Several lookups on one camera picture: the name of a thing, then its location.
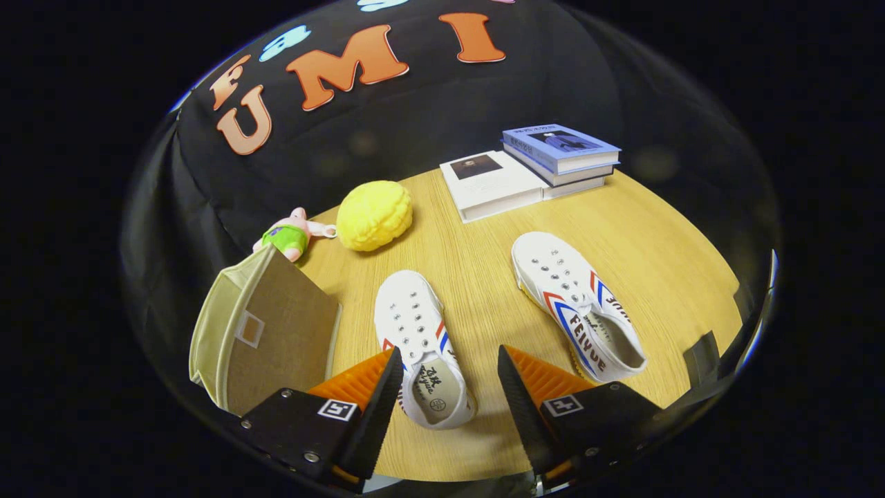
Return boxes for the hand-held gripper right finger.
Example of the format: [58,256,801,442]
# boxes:
[498,344,664,485]

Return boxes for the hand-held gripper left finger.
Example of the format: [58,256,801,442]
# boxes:
[239,346,404,493]

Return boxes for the white shoe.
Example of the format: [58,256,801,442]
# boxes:
[512,231,649,385]
[374,270,478,431]

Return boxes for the beige fabric storage box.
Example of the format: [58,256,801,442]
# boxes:
[189,243,343,416]

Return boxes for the pink plush toy green shorts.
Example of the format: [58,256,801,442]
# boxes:
[252,207,338,264]

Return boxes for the yellow plush bun toy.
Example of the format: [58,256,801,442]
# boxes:
[337,181,414,252]

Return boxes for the white book with portrait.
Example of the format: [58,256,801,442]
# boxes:
[440,151,547,224]

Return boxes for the blue book with figure cover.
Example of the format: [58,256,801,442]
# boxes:
[502,124,622,176]

